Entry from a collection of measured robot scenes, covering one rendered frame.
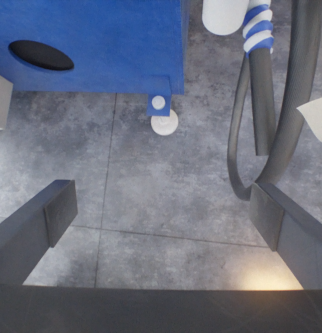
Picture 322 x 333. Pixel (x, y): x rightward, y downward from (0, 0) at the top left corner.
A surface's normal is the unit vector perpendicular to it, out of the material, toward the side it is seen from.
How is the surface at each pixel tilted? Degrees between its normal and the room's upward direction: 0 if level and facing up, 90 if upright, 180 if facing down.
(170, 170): 0
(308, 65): 40
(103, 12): 90
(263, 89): 15
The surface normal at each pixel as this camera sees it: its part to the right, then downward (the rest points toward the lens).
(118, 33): -0.09, 0.99
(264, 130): -0.36, 0.14
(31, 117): -0.11, -0.12
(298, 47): -0.83, 0.39
